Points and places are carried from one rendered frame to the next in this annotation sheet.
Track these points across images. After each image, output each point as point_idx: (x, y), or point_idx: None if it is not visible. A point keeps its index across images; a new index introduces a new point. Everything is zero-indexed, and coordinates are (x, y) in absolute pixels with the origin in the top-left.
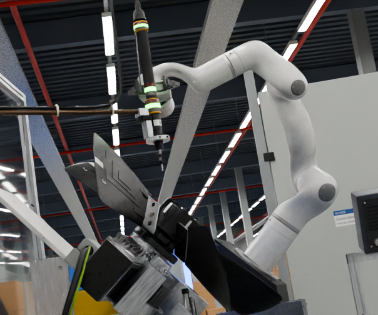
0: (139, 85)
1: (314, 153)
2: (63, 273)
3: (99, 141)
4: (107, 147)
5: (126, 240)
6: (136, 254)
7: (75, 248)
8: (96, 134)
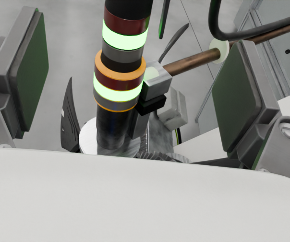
0: (263, 143)
1: None
2: None
3: (179, 31)
4: (171, 42)
5: (151, 152)
6: (138, 151)
7: (177, 90)
8: (187, 25)
